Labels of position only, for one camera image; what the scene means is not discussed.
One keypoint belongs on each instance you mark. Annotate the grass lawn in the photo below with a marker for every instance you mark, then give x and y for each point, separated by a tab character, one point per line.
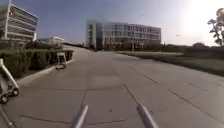
186	60

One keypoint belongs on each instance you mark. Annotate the tree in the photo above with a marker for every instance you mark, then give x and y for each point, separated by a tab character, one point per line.
218	28

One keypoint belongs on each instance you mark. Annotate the concrete kerb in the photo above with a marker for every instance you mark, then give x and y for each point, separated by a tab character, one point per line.
35	76

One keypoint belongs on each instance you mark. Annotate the grey concrete paved plaza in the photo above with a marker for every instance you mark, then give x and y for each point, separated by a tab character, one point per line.
110	83

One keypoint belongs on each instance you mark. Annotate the white layered building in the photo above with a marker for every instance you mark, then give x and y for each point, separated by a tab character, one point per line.
20	25

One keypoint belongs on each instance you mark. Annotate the large grey glass building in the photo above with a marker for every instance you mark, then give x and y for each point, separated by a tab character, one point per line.
126	35

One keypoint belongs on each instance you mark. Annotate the wide concrete steps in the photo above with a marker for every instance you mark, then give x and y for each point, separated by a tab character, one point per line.
76	50

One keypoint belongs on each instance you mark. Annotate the dark row of bushes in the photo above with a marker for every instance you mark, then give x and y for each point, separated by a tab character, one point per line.
200	50

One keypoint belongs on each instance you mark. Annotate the robot's own part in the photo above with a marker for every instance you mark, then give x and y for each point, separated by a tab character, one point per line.
146	116
80	118

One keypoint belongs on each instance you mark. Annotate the green hedge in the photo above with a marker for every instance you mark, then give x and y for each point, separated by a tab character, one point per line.
23	60

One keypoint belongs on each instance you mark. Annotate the low white building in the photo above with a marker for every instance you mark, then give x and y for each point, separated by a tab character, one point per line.
53	40

